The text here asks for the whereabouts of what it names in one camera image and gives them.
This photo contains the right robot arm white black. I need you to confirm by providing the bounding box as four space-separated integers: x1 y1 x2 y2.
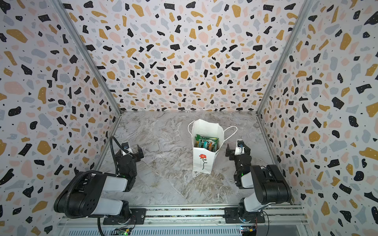
223 140 292 224

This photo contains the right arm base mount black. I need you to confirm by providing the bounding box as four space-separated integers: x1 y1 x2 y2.
223 207 265 224

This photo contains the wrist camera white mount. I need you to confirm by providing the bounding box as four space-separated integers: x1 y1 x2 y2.
235 140 245 155
121 142 132 154

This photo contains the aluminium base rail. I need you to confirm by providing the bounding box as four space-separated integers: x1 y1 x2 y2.
56 204 312 236

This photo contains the white paper bag red flower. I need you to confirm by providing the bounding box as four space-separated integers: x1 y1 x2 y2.
188 119 238 174

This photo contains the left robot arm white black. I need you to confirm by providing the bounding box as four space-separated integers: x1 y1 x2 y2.
54 146 144 225

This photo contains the left corner aluminium post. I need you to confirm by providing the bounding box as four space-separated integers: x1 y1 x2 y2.
50 0 122 116

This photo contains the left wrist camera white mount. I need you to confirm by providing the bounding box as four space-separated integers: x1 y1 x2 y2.
121 142 132 154

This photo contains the right corner aluminium post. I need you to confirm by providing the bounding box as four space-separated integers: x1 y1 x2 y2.
255 0 314 116

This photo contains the corner aluminium post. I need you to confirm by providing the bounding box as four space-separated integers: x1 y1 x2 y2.
50 0 122 116
255 0 314 116

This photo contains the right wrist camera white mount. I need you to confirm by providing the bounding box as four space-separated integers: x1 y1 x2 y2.
235 140 245 155

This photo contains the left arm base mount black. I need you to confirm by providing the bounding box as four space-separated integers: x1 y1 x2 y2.
102 208 147 226

